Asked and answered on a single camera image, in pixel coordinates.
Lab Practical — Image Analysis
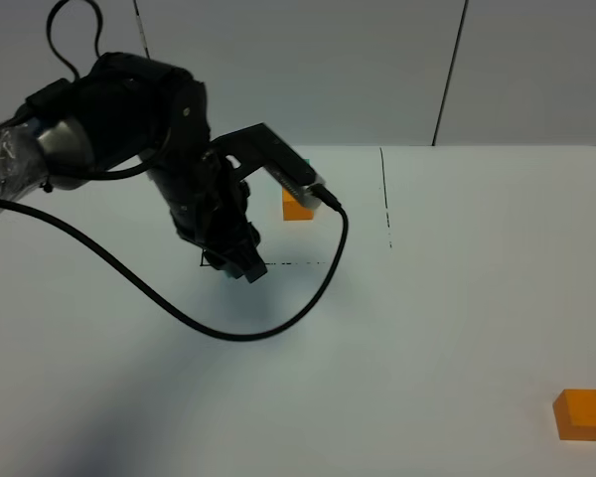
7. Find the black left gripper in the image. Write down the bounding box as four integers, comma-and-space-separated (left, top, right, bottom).
148, 143, 267, 283

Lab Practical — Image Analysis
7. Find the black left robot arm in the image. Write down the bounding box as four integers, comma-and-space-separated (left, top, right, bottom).
0, 53, 266, 281

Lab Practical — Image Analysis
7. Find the orange template block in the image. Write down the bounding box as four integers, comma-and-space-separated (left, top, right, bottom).
282, 189, 314, 222

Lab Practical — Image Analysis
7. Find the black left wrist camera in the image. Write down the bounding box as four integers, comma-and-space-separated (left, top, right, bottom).
212, 123, 325, 211

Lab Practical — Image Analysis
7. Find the black left camera cable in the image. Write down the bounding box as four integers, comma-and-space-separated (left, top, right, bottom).
0, 183, 350, 342

